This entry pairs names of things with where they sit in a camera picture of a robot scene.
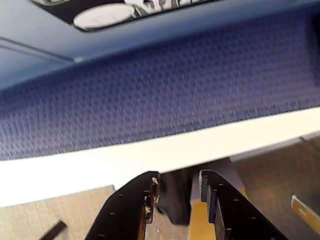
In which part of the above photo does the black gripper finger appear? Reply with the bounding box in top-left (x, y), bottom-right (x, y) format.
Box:
top-left (84, 170), bottom-right (162, 240)
top-left (198, 169), bottom-right (290, 240)

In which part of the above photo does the blue door with dishes print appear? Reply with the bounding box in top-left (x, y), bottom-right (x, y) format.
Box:
top-left (0, 0), bottom-right (320, 63)

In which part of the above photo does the yellow board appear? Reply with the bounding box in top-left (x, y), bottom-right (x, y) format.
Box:
top-left (188, 187), bottom-right (248, 240)

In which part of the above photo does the yellow bar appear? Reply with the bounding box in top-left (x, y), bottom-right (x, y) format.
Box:
top-left (290, 194), bottom-right (320, 237)

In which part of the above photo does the black strip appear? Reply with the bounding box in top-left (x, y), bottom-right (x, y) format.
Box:
top-left (37, 219), bottom-right (68, 240)

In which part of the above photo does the blue textured cloth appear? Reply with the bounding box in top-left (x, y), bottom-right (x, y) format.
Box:
top-left (0, 7), bottom-right (320, 161)

